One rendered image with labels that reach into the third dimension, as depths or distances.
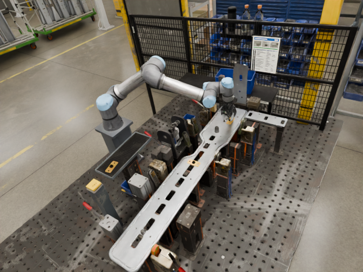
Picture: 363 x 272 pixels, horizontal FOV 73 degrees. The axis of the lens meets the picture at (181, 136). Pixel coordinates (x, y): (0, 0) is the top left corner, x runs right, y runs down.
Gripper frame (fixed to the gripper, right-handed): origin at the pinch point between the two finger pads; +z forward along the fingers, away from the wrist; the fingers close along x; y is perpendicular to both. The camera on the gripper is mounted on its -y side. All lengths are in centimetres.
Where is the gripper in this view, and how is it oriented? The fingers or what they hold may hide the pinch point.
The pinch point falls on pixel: (230, 119)
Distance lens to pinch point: 185.0
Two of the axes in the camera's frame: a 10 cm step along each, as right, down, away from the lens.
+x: 8.4, 2.7, -4.6
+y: -5.1, 6.8, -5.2
